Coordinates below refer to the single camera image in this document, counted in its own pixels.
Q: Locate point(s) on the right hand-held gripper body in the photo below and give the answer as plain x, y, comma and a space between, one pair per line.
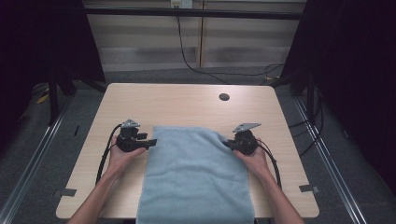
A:
247, 143

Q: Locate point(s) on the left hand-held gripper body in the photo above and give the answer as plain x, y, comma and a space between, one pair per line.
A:
130, 141

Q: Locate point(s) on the light blue towel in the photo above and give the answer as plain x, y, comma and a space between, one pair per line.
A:
196, 177

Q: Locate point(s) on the person's right hand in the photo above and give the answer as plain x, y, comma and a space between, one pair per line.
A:
257, 163

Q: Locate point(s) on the person's left hand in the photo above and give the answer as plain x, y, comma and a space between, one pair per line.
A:
120, 161

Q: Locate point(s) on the round table grommet hole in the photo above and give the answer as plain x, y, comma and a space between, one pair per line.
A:
224, 96

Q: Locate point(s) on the small black floor tape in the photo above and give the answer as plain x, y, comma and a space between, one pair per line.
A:
76, 130

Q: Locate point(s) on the grey tape strip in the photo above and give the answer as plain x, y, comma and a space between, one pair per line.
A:
309, 188
67, 192

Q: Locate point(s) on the black metal stand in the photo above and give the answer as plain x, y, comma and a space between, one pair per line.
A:
53, 99
310, 99

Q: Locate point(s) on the yellow floor item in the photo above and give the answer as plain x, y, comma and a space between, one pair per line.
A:
42, 99

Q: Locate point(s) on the black curtain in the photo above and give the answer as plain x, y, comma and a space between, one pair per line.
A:
355, 77
40, 40

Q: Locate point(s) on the metal floor rail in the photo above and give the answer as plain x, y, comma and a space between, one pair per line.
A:
330, 161
28, 168

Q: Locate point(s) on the black horizontal frame bar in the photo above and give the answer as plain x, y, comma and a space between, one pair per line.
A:
193, 13

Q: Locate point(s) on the white wall power outlet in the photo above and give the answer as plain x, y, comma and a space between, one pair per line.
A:
181, 3

